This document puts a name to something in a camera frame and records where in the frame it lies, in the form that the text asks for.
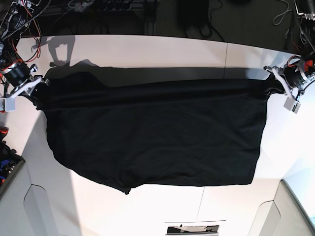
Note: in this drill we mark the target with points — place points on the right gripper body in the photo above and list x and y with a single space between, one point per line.
27 86

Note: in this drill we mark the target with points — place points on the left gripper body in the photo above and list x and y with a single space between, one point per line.
291 80

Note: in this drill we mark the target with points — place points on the black t-shirt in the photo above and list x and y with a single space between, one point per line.
183 133

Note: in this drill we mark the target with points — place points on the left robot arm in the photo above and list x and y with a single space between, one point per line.
301 31

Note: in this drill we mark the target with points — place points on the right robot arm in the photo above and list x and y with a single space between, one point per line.
15 72

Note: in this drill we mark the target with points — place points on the bin of dark clothes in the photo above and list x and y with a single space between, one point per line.
10 164

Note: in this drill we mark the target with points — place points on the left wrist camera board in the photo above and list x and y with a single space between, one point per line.
292 105

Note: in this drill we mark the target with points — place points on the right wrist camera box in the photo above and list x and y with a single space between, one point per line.
7 104

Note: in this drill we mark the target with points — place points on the left grey table bracket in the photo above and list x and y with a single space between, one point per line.
39 212

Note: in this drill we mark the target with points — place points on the grey table bracket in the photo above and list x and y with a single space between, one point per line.
39 212
266 220

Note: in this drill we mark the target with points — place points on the right grey table bracket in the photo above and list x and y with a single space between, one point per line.
266 220

